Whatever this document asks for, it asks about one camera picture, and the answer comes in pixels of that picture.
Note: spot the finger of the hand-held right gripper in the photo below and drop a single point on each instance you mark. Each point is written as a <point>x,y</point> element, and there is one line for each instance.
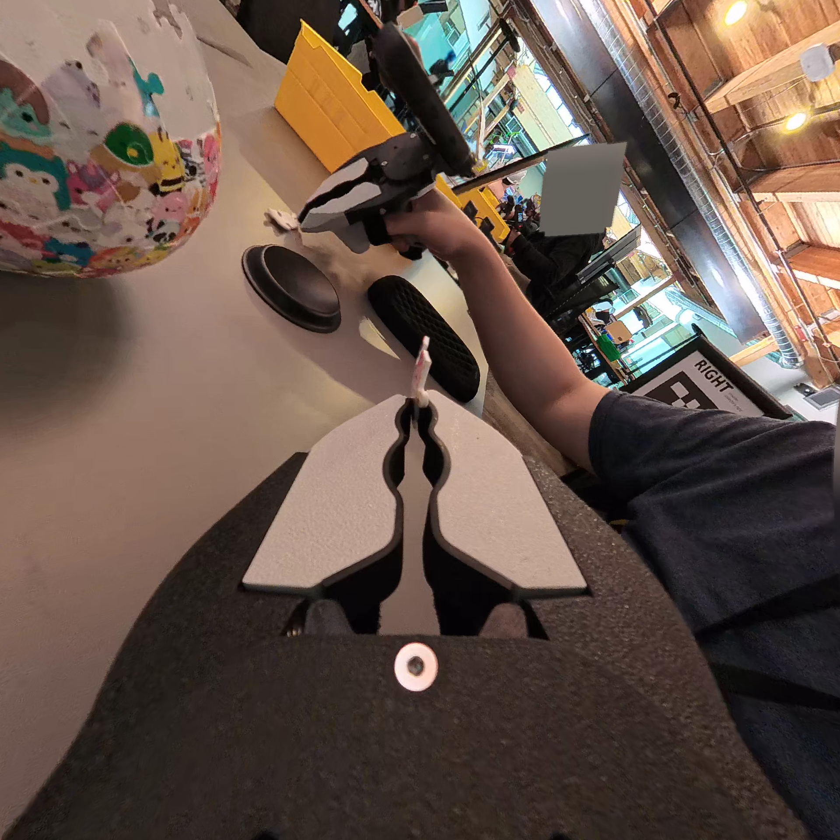
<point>341,213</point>
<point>351,174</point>

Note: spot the person's dark blue shirt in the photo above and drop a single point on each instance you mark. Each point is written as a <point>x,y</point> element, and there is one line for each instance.
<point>722,525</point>

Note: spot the black framed white sign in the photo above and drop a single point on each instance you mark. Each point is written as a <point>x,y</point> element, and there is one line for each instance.
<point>709,387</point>

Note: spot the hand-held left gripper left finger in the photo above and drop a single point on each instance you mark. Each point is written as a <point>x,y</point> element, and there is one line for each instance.
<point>328,512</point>

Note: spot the white ceiling device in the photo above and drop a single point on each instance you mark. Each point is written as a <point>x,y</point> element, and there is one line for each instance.
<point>820,62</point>

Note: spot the round ceiling light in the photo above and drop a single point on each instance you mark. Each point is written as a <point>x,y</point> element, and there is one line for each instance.
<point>795,121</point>
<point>735,12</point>

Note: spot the silver ventilation duct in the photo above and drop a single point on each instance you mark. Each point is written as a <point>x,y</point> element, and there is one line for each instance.
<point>709,190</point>

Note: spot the black mesh wrist rest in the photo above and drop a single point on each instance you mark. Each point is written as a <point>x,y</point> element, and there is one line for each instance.
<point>426,341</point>

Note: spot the colourful puzzle ball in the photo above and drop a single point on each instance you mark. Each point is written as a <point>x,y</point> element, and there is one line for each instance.
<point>98,164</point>

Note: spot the yellow plastic bin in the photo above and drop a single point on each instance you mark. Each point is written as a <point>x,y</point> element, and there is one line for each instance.
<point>328,98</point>

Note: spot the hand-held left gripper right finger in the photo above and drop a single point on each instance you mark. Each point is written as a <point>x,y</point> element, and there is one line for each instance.
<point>499,518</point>

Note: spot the black round ball stand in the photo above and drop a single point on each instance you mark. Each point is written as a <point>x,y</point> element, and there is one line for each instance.
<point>289,289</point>

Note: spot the person's right hand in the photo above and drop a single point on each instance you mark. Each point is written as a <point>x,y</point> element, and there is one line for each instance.
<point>439,223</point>

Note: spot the white puzzle piece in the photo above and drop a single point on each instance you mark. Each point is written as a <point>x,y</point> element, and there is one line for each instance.
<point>420,371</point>
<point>282,221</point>

